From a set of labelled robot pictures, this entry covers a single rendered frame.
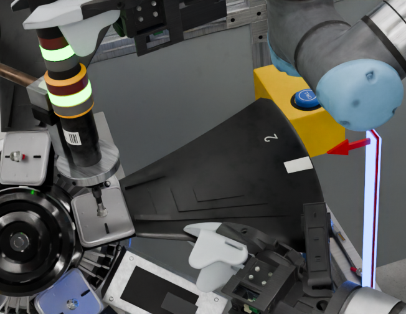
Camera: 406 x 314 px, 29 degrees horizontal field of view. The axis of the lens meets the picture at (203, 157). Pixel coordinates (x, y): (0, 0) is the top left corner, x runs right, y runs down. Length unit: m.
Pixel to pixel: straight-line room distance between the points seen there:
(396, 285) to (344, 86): 1.66
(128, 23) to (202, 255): 0.26
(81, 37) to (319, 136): 0.59
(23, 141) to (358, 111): 0.39
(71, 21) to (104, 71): 0.91
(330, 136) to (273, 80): 0.13
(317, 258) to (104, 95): 0.95
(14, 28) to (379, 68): 0.45
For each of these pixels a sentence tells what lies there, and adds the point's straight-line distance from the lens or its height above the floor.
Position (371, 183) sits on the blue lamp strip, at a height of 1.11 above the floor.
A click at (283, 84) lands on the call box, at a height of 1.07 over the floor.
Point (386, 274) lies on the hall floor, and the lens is 2.42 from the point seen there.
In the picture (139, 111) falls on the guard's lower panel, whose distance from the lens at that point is 1.72.
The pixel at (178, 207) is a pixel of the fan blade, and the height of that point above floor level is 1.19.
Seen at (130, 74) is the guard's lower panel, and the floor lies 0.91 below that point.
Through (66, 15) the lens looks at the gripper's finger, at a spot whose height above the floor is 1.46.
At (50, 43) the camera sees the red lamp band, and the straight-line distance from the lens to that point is 0.78.
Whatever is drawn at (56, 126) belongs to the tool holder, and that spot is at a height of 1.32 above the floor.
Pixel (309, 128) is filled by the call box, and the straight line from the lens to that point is 1.24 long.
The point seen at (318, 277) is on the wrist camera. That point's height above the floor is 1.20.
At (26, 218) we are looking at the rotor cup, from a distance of 0.87.
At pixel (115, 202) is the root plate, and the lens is 0.94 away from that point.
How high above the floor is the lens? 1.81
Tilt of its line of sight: 39 degrees down
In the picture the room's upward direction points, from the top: 8 degrees counter-clockwise
